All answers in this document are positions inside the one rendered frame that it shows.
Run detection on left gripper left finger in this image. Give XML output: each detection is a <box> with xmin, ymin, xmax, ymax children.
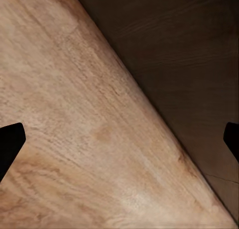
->
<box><xmin>0</xmin><ymin>122</ymin><xmax>26</xmax><ymax>182</ymax></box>

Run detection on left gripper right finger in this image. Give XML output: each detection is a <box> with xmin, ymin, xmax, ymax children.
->
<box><xmin>223</xmin><ymin>122</ymin><xmax>239</xmax><ymax>163</ymax></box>

